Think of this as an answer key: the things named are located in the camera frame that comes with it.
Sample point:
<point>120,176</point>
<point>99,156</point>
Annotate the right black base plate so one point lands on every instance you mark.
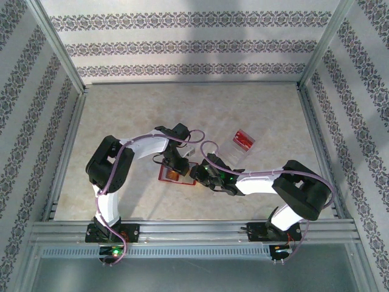
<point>253,232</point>

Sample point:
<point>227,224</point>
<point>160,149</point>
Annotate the red leather card holder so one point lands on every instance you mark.
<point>162,175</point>

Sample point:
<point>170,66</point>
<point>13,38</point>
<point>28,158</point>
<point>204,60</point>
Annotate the right small circuit board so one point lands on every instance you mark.
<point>278,250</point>

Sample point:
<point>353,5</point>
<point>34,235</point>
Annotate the red credit card stack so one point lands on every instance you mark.
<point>243,141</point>

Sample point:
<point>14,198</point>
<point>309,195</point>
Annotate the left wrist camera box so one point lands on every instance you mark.
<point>188,151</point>

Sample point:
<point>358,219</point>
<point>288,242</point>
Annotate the aluminium frame post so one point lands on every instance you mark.
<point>326,45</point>
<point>59,48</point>

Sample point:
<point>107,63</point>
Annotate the left aluminium frame post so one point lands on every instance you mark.
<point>59,48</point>

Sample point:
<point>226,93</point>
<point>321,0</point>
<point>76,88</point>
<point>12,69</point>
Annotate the grey metal shelf panel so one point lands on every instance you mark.
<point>194,276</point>

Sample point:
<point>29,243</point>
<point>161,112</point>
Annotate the aluminium side rail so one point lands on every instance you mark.
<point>73,127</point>
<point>312,121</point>

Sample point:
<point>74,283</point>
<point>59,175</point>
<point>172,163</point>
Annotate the aluminium rail along wall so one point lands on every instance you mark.
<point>194,82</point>

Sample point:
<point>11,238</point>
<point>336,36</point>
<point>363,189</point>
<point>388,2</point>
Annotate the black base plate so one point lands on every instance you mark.
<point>253,232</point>
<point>133,232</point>

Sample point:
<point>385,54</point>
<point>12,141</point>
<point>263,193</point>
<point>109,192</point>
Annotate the left aluminium side rail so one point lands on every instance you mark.
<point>73,127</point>

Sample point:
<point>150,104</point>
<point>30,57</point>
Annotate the left green-lit circuit board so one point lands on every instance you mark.
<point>104,251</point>

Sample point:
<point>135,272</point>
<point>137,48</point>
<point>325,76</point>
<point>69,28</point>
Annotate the right aluminium frame post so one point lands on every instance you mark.
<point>326,45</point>

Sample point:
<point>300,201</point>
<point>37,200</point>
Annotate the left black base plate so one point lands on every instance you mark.
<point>133,232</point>

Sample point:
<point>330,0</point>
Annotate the long aluminium mounting rail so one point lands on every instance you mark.
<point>194,232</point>

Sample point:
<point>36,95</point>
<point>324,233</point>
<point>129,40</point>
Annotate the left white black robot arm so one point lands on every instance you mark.
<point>109,164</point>

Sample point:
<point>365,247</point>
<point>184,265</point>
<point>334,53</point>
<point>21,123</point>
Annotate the clear plastic box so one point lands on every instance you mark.
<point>234,153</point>

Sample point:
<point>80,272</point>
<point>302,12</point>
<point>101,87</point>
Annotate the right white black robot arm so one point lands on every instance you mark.
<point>301,194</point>

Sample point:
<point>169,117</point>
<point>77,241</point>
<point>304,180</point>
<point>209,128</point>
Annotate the right aluminium side rail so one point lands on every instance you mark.
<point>312,121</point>

